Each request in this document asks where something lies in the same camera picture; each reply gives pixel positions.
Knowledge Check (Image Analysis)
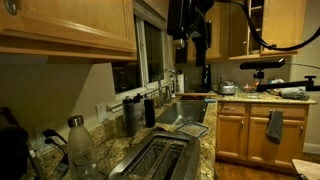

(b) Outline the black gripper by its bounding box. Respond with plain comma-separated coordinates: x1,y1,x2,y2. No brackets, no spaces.
166,0,216,68

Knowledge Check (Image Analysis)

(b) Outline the silver two slot toaster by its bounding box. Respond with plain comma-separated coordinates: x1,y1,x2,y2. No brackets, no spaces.
107,128,202,180

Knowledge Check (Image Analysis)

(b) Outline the tall black appliance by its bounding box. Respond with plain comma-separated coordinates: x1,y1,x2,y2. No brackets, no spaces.
201,63,213,93

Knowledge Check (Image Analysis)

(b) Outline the white paper towel roll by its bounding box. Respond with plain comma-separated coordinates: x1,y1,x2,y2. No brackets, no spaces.
176,69,186,94

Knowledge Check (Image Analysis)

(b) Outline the wooden double door cabinet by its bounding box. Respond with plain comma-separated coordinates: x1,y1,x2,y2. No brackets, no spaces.
171,0,231,64

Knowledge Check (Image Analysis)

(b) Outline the white framed window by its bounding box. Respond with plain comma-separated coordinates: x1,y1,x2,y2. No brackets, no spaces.
111,4,168,98

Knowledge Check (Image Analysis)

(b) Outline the light wooden cutting board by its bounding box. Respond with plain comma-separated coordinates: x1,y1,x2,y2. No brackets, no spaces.
175,91,219,99

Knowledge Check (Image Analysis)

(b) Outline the chrome kitchen faucet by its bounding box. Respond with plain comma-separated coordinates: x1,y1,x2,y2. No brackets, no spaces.
157,68,180,108

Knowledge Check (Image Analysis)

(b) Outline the steel kettle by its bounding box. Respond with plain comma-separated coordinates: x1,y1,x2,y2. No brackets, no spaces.
217,78,238,97

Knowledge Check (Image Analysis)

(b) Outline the stainless steel sink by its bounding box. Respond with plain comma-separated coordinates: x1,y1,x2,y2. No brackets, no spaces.
155,99,210,127

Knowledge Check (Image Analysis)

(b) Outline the small food bowl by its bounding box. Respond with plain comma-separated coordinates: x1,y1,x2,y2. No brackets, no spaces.
241,82,258,94

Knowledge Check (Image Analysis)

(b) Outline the black water bottle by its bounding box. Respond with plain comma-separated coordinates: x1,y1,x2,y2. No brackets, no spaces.
143,94,157,129

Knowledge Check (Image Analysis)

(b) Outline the square lidded plastic container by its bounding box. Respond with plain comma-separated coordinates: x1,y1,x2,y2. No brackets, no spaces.
175,121,210,140

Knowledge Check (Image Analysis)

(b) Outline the white sports bottle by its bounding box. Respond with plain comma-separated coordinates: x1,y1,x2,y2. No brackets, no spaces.
133,93,146,127

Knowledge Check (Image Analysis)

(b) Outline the dark grey sports bottle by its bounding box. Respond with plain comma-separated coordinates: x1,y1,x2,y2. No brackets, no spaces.
121,95,139,138

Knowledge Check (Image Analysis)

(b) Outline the wooden base cabinet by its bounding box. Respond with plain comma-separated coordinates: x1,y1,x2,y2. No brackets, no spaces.
214,101,310,173

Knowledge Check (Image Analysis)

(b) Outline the grey cloth pile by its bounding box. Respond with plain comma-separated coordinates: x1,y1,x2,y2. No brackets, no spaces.
279,85,311,102

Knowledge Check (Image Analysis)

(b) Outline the grey hanging dish towel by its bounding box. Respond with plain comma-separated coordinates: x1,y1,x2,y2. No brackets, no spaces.
265,109,285,145

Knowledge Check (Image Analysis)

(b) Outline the clear bottle steel cap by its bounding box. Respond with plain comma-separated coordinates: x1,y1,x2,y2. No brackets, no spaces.
66,114,101,180

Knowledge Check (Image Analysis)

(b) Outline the light wooden table corner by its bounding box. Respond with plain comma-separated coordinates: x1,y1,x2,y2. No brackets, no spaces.
291,158,320,180

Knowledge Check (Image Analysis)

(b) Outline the silver cabinet knob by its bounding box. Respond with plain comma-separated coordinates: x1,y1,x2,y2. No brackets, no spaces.
3,0,18,16

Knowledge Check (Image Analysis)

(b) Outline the black coffee maker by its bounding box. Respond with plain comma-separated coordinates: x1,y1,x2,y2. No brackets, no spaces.
0,106,31,180

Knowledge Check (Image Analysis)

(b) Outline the black stereo camera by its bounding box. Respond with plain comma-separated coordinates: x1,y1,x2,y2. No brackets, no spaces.
238,57,287,81

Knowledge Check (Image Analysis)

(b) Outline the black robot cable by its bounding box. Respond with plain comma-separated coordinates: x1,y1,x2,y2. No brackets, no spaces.
216,0,320,53

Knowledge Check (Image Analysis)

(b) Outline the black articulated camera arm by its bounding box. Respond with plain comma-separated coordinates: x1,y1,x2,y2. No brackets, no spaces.
255,75,320,94

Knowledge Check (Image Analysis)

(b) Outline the white switch plate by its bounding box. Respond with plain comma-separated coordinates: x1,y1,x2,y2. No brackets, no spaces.
95,102,109,124

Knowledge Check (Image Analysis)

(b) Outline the light wooden wall cabinet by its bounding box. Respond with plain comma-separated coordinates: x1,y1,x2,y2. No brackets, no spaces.
0,0,138,65

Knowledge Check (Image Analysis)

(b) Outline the black power plug cable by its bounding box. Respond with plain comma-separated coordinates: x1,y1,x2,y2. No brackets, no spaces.
42,128,71,174

